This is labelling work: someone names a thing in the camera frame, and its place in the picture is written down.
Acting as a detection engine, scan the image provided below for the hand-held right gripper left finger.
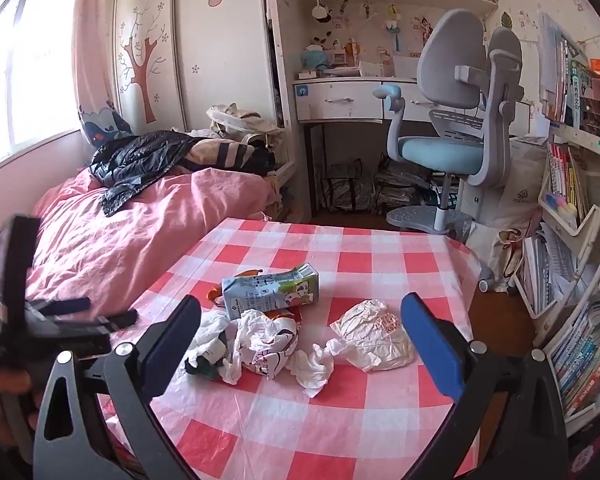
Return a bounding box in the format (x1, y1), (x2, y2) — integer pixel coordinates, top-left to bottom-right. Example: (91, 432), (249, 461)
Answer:
(32, 295), (203, 480)

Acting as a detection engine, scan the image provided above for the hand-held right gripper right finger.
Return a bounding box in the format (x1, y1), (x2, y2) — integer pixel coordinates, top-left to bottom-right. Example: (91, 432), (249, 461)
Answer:
(400, 291), (571, 480)

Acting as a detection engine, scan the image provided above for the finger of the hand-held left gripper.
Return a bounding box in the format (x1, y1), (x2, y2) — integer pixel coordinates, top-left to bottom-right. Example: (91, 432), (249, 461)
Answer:
(25, 297), (92, 317)
(45, 309), (139, 334)

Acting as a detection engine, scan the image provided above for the white and green wrapper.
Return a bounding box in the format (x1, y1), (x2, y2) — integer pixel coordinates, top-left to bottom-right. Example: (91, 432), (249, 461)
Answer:
(182, 310), (237, 382)

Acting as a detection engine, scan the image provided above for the red print paper wrapper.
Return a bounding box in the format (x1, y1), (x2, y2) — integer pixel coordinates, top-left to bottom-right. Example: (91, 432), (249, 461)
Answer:
(328, 299), (416, 373)

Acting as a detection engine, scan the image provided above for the printed white plastic bag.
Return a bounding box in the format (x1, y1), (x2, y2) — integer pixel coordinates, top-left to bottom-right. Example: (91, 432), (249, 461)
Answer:
(228, 308), (301, 387)

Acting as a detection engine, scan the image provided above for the blue green milk carton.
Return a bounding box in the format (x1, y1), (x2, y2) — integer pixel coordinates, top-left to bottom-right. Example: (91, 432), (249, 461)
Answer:
(222, 262), (320, 322)

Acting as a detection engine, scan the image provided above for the white tissue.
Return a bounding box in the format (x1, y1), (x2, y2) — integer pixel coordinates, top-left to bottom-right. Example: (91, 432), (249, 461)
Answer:
(286, 337), (352, 399)

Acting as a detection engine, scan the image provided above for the person's left hand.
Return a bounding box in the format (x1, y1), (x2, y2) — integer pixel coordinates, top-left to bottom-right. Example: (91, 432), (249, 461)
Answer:
(0, 365), (35, 414)

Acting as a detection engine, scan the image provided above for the pink blanket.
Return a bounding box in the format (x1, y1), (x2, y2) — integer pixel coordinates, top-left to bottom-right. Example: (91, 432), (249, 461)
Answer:
(0, 166), (283, 361)

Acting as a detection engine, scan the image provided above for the cream tote bag with print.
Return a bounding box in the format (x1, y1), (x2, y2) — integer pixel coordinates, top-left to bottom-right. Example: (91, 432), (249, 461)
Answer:
(472, 225), (526, 291)

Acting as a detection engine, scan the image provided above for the stack of white papers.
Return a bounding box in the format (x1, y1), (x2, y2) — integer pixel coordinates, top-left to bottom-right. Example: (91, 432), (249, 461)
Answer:
(522, 225), (581, 313)

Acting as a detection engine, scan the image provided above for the pink checkered tablecloth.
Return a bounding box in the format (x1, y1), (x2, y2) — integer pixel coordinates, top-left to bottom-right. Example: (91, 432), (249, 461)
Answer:
(97, 217), (483, 480)

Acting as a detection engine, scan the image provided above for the row of colourful books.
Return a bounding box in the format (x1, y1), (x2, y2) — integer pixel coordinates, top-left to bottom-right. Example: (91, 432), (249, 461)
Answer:
(550, 300), (600, 418)

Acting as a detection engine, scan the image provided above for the black shiny jacket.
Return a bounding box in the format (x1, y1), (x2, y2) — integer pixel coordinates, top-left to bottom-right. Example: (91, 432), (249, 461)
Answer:
(90, 130), (206, 218)

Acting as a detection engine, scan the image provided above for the clear storage bag black trim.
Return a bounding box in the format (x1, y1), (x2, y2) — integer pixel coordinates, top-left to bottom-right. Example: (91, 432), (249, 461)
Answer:
(319, 159), (367, 211)
(374, 166), (433, 213)

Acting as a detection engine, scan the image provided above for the white book rack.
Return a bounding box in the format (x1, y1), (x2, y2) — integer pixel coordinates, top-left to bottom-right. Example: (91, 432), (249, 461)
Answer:
(542, 240), (600, 438)
(512, 125), (600, 321)

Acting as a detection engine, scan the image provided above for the white bag with leaf print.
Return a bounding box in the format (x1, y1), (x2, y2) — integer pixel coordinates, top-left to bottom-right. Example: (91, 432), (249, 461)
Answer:
(495, 140), (551, 226)

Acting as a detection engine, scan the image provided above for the pink bag with flower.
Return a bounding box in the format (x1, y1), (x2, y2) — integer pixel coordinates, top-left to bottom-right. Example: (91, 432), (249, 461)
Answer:
(567, 420), (600, 480)

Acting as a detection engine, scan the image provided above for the row of red spine books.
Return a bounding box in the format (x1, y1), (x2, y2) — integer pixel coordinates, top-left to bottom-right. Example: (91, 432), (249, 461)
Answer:
(547, 142), (592, 221)

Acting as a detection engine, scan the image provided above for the beige cloth bag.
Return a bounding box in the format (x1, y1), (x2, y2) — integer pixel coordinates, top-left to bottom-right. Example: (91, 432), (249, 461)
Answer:
(205, 103), (286, 146)

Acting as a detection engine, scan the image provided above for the window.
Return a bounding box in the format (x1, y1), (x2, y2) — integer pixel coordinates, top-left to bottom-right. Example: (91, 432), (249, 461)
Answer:
(0, 0), (78, 161)

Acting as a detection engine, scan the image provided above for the pink curtain with blue print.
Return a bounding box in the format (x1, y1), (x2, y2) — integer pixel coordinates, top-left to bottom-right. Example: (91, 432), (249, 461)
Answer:
(72, 0), (131, 148)

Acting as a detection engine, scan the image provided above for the white desk with drawers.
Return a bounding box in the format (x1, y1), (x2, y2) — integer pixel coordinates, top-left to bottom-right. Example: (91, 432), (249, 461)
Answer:
(292, 72), (531, 221)

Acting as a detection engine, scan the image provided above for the white wardrobe with tree decoration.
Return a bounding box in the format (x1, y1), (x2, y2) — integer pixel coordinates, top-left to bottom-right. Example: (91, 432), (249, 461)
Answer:
(112, 0), (281, 133)

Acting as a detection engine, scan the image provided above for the grey and blue desk chair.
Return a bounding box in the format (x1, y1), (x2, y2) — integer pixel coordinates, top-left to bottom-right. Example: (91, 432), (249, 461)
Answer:
(372, 8), (526, 235)

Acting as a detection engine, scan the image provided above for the stack of upright workbooks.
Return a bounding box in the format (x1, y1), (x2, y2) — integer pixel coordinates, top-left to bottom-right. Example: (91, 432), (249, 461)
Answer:
(536, 10), (595, 131)

